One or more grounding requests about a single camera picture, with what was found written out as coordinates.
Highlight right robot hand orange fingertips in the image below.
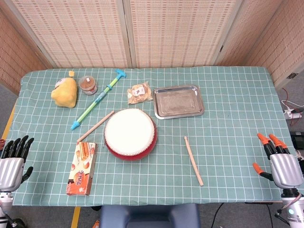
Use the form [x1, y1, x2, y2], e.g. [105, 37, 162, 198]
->
[252, 133, 304, 190]

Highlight bamboo folding screen panel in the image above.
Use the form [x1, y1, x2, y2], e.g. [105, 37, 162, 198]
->
[0, 0, 133, 69]
[213, 0, 304, 88]
[122, 0, 245, 68]
[0, 7, 57, 95]

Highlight blue padded seat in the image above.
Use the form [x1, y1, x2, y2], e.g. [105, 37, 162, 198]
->
[99, 203, 201, 228]

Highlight green checked tablecloth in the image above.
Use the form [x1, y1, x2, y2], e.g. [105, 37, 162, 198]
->
[4, 66, 301, 207]

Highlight red cable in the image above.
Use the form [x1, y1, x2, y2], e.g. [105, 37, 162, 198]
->
[282, 87, 304, 112]

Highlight red drum white head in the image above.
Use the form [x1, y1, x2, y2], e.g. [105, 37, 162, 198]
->
[104, 108, 158, 162]

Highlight orange biscuit box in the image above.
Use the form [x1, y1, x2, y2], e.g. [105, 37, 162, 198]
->
[66, 142, 98, 196]

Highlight green blue water squirter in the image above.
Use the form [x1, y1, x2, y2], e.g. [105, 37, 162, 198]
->
[70, 69, 127, 131]

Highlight black box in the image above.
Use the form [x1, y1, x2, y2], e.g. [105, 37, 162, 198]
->
[290, 131, 304, 149]

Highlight yellow plush toy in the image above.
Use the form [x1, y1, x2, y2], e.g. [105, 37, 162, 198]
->
[50, 70, 78, 109]

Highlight white power strip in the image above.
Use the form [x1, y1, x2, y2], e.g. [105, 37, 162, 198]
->
[284, 108, 301, 119]

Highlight clear jar brown contents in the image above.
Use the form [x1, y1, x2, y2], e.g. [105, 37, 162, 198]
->
[78, 75, 98, 95]

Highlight wooden drumstick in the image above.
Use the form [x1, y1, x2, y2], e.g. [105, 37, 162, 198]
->
[184, 136, 204, 187]
[76, 110, 115, 143]

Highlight clear snack bag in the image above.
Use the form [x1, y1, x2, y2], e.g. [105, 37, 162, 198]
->
[126, 81, 153, 105]

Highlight stainless steel tray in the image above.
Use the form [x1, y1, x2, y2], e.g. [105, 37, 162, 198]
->
[152, 85, 205, 120]

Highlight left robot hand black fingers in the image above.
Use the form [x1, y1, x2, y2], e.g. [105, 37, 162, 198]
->
[0, 135, 35, 192]

